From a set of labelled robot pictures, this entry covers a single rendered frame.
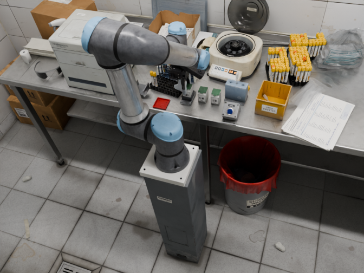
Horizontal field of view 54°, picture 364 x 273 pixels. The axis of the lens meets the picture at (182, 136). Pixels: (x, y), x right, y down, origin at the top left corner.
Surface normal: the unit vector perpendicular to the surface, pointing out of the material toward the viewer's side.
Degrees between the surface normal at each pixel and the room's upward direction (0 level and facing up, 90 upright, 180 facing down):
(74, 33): 0
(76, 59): 90
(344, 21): 90
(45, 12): 1
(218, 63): 90
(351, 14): 90
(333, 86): 0
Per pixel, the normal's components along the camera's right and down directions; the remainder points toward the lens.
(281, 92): -0.39, 0.73
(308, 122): -0.08, -0.63
